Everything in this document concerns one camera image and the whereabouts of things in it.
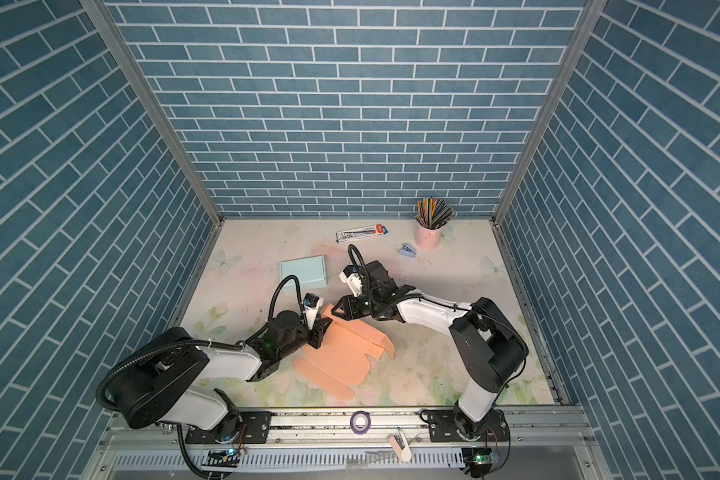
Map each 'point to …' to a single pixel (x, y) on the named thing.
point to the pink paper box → (338, 363)
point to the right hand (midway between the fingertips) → (333, 309)
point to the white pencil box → (361, 233)
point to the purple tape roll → (360, 422)
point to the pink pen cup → (427, 239)
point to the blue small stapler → (407, 249)
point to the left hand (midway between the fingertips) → (330, 319)
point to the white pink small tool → (400, 445)
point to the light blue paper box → (311, 272)
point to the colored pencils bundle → (434, 213)
